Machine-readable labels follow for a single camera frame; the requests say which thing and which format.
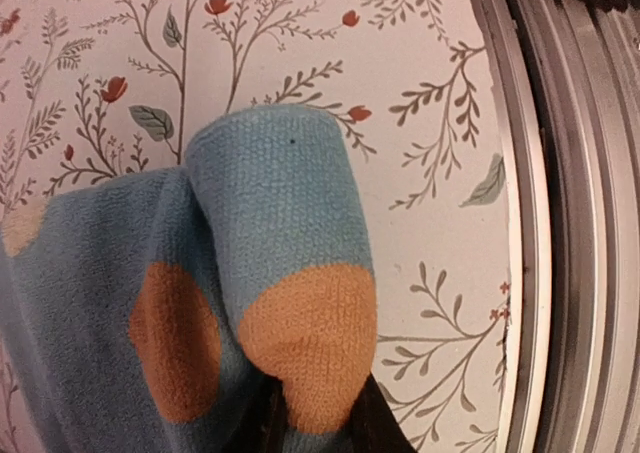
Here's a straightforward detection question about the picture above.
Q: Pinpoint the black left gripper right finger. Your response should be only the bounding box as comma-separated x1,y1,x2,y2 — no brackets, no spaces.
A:
349,374,415,453

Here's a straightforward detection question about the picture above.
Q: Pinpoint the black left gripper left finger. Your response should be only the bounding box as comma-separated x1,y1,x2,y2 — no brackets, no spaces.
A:
244,376,287,453

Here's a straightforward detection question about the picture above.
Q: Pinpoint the blue cartoon print towel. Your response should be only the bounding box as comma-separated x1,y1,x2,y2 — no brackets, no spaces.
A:
1,105,377,452

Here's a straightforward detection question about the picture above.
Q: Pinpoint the floral patterned table mat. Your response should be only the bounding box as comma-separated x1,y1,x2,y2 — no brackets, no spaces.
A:
1,0,511,452

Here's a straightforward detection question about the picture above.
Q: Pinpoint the aluminium front rail frame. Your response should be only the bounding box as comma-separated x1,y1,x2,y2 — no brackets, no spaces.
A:
471,0,639,452

